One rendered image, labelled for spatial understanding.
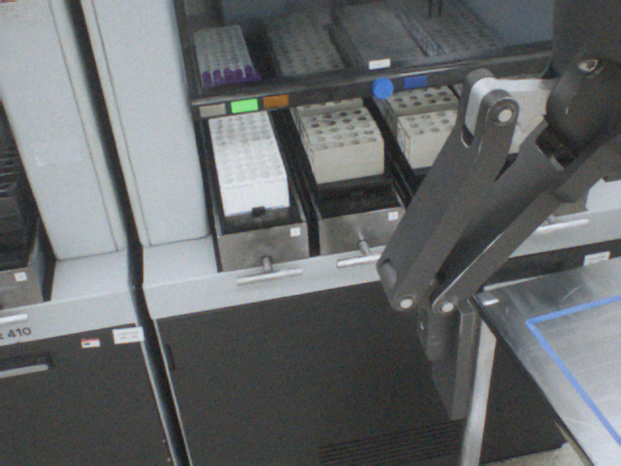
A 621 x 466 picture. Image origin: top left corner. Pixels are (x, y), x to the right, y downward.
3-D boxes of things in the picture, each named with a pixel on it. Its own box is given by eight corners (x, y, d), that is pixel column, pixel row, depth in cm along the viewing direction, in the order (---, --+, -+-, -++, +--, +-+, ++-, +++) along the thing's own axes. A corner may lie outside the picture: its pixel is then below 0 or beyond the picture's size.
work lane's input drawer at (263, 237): (191, 81, 168) (185, 43, 162) (252, 72, 170) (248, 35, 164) (225, 292, 111) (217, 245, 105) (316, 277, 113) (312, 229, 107)
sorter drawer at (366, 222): (258, 72, 170) (254, 34, 164) (317, 63, 171) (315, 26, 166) (325, 275, 113) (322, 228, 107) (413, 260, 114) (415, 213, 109)
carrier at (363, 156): (381, 166, 120) (381, 134, 116) (385, 173, 118) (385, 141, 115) (310, 178, 119) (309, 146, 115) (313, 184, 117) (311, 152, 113)
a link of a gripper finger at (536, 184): (668, 127, 26) (645, 108, 26) (452, 332, 31) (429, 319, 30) (611, 80, 29) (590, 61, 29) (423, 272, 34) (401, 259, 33)
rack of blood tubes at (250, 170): (209, 128, 137) (204, 97, 133) (263, 120, 138) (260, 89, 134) (225, 222, 113) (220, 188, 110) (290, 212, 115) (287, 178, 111)
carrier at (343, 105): (361, 126, 131) (361, 95, 127) (364, 132, 129) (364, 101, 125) (296, 136, 129) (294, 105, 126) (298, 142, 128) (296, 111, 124)
